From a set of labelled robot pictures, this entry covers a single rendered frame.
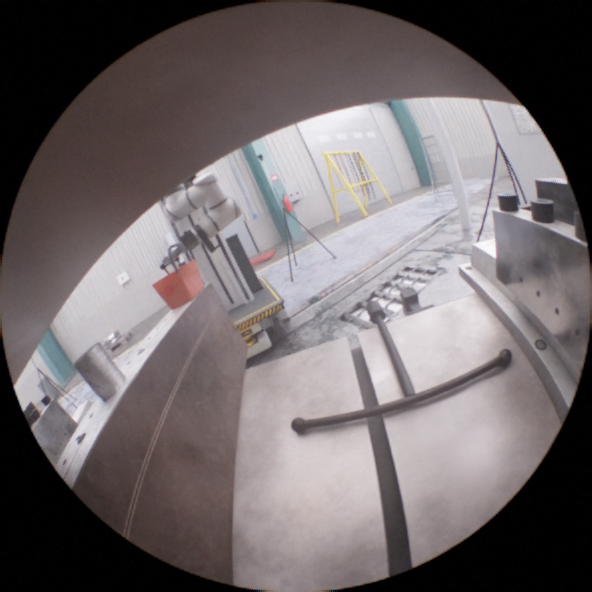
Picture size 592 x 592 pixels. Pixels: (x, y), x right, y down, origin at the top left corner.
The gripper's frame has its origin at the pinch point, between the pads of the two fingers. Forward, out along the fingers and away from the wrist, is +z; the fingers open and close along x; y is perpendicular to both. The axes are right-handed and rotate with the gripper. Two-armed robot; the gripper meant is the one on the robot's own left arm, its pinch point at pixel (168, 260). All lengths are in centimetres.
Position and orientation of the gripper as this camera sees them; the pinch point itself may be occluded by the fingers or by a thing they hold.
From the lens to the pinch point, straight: 81.8
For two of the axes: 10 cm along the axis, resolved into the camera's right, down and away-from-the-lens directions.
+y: -5.7, -7.4, -3.5
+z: -7.1, 6.6, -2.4
